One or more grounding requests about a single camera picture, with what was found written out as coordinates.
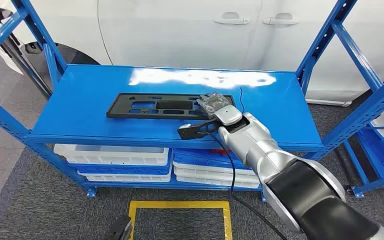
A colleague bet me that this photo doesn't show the black plastic frame part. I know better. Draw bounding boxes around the black plastic frame part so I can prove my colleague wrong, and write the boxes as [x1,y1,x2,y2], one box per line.
[106,92,238,120]

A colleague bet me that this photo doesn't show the small red object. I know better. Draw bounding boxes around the small red object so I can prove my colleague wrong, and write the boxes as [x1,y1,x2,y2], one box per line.
[210,148,232,157]

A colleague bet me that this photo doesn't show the white car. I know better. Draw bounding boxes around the white car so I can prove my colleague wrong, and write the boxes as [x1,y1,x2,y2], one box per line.
[0,0,384,108]

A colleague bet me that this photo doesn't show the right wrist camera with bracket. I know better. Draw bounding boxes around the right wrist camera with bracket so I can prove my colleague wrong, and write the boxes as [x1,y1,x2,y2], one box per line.
[177,120,220,141]

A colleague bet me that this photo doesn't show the thin black wire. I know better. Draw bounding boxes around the thin black wire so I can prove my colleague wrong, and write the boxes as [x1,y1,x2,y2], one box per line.
[238,86,246,114]

